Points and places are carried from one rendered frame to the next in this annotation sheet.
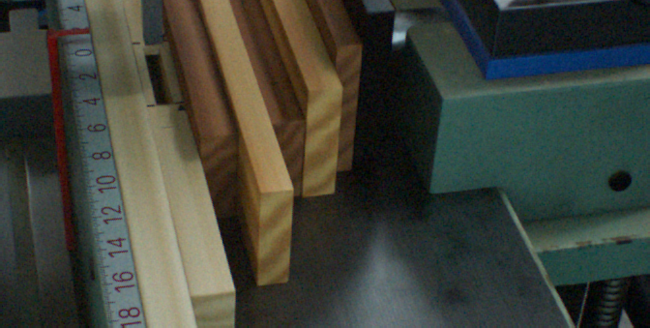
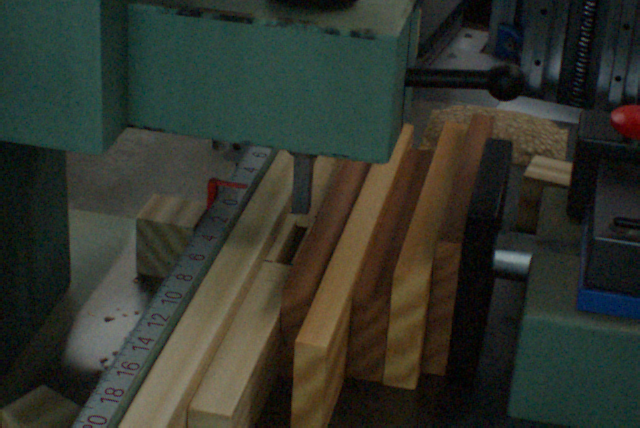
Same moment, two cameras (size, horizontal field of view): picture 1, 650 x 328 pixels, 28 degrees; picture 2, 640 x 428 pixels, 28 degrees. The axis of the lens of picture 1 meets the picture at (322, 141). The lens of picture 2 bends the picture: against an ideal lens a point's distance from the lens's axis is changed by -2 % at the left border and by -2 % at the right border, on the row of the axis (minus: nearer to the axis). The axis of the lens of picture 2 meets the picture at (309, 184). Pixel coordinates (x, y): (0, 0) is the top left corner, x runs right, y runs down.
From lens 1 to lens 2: 21 cm
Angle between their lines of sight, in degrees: 26
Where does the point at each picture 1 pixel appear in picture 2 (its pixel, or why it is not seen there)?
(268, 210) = (301, 361)
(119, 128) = (220, 265)
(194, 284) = (200, 400)
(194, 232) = (231, 362)
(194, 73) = (316, 241)
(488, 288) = not seen: outside the picture
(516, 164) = (599, 408)
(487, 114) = (569, 344)
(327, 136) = (409, 326)
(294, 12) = (430, 211)
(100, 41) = (256, 200)
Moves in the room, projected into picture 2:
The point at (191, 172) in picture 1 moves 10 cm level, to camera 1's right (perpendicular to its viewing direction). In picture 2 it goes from (263, 318) to (453, 385)
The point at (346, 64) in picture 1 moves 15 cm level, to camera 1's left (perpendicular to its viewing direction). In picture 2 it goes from (444, 261) to (186, 179)
